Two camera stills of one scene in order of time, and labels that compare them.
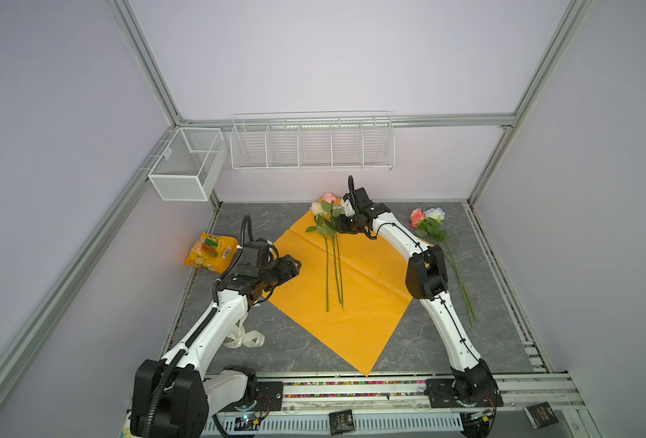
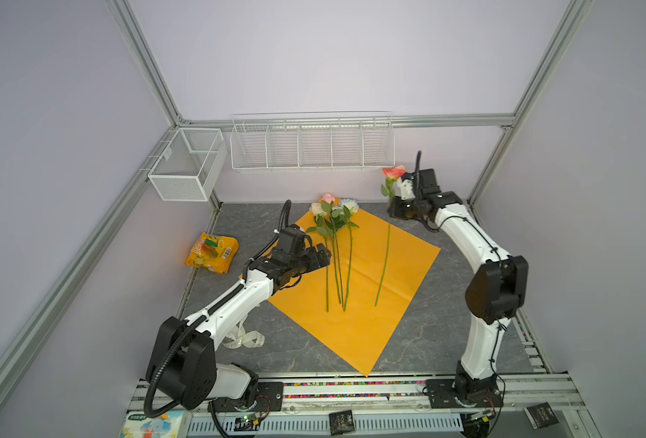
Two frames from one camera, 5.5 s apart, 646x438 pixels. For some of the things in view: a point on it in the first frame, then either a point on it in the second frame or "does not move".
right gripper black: x=343 y=226 -> x=396 y=208
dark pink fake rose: x=417 y=220 -> x=390 y=173
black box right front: x=541 y=414 does not move
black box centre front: x=341 y=422 does not move
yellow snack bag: x=213 y=253 does not move
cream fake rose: x=317 y=209 does not move
